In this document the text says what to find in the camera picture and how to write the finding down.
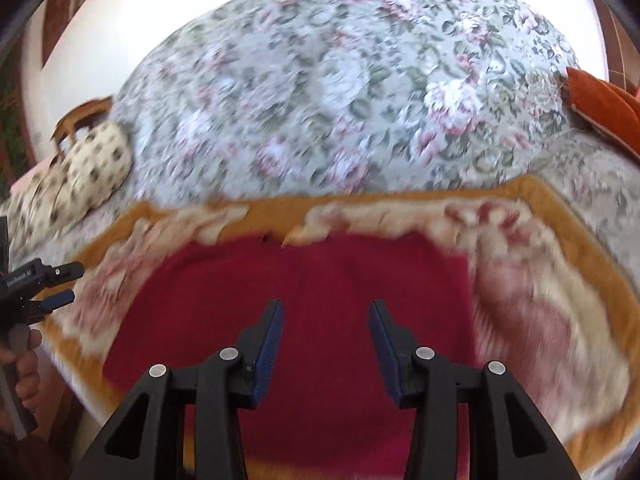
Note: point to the orange velvet cushion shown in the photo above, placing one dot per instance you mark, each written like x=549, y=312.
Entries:
x=605, y=105

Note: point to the wooden chair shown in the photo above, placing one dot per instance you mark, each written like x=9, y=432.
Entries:
x=80, y=115

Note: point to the cream patterned cushion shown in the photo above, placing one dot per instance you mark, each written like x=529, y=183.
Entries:
x=30, y=215
x=95, y=165

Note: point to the dark wooden window frame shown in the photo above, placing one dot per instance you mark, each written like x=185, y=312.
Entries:
x=65, y=20

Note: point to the wooden door frame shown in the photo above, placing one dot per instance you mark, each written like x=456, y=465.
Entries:
x=622, y=45

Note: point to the dark red sweater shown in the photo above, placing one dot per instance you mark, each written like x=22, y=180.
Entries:
x=325, y=280

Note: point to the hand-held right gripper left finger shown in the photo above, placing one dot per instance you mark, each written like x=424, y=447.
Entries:
x=267, y=350

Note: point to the fleece blanket with orange border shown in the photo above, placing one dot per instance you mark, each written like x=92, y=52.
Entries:
x=525, y=285

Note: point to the person's left hand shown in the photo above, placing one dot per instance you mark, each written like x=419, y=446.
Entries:
x=27, y=380

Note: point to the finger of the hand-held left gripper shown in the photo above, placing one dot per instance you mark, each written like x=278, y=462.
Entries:
x=62, y=272
x=57, y=300

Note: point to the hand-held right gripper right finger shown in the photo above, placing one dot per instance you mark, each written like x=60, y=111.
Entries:
x=386, y=350

